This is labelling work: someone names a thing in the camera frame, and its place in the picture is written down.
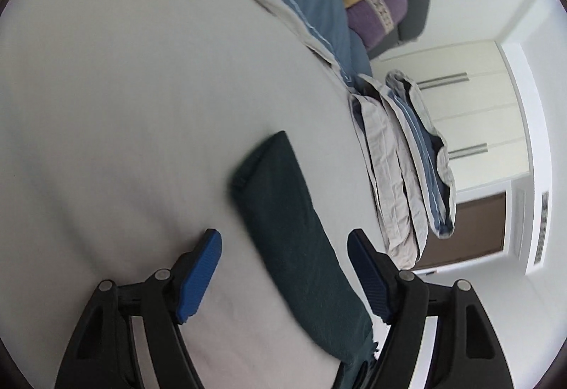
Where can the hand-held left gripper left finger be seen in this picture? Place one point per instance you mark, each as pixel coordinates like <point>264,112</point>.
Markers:
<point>199,278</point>

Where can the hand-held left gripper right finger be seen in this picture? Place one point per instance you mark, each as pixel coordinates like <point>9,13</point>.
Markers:
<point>370,278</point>

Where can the dark green knitted sweater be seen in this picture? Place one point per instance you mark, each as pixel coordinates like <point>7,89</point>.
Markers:
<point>288,238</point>

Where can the beige folded pillowcase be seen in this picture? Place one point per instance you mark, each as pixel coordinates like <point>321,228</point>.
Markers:
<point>385,176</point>

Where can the brown door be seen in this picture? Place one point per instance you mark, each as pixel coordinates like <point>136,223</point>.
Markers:
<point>478,229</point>

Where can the blue striped folded pillowcase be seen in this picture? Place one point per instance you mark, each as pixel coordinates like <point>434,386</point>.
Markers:
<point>425,158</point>

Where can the bed with white sheet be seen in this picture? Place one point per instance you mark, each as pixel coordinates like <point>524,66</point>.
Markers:
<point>110,105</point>

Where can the white wardrobe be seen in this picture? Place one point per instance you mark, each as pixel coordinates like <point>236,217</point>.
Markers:
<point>478,114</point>

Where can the purple patterned pillow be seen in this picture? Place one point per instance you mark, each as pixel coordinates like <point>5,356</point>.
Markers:
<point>376,12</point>

